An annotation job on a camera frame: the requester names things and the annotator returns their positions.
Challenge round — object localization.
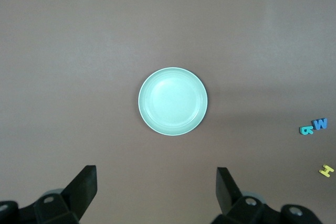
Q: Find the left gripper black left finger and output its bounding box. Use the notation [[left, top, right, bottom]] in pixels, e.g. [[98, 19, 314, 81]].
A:
[[0, 165, 98, 224]]

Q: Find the yellow foam letter H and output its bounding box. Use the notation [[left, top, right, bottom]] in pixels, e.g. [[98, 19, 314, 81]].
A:
[[319, 164, 335, 178]]

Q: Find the teal foam letter R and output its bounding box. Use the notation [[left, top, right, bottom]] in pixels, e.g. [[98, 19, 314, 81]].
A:
[[299, 125, 314, 136]]

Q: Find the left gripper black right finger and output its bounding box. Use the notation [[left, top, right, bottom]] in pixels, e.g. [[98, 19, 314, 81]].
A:
[[211, 167, 322, 224]]

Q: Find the mint green round plate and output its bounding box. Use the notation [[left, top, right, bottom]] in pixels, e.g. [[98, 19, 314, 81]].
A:
[[138, 67, 208, 137]]

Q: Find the brown table cover sheet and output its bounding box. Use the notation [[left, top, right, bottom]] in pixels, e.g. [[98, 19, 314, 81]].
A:
[[0, 0, 336, 224]]

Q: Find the blue foam letter W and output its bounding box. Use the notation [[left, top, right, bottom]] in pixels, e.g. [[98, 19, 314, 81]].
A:
[[311, 118, 329, 131]]

